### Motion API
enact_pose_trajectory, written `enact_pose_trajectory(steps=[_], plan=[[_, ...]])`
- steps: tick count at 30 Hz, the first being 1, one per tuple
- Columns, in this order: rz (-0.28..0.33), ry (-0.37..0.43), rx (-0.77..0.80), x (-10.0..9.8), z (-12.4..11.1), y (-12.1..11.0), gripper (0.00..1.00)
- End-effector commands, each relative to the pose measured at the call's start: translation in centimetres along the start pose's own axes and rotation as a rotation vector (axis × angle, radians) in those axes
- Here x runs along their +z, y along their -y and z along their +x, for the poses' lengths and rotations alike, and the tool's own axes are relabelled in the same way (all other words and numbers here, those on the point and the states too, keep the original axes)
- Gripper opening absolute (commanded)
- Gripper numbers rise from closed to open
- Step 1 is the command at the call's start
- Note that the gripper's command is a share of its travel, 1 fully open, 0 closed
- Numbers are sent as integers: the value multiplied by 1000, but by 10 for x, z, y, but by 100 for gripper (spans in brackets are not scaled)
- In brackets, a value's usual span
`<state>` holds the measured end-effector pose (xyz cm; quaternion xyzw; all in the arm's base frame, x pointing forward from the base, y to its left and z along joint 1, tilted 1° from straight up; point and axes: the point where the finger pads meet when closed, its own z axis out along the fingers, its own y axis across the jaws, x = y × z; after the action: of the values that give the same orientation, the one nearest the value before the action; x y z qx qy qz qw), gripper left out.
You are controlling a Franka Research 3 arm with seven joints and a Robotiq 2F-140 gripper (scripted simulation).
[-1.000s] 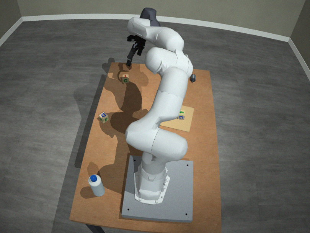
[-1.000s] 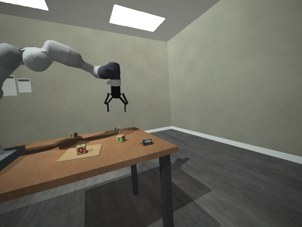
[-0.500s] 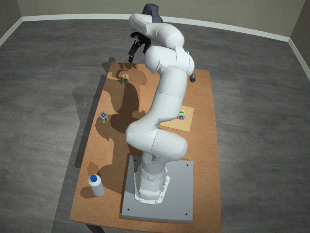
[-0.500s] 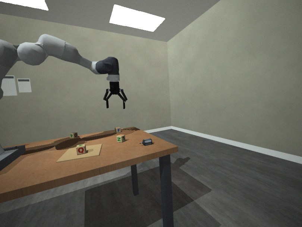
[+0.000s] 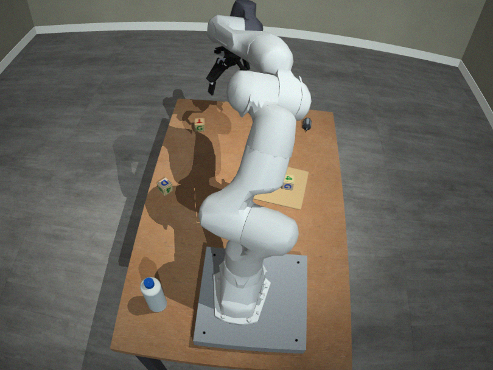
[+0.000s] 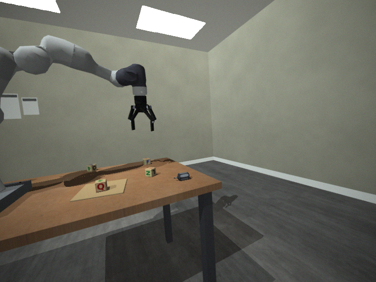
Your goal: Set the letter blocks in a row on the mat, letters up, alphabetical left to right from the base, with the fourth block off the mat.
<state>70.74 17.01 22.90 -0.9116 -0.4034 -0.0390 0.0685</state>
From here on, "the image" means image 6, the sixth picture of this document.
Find beige square mat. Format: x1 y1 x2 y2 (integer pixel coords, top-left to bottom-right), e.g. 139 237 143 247
70 179 127 202

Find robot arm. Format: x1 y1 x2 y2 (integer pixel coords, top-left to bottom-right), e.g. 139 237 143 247
0 35 147 97

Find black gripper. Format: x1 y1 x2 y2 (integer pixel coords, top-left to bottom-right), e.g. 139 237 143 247
128 96 156 131

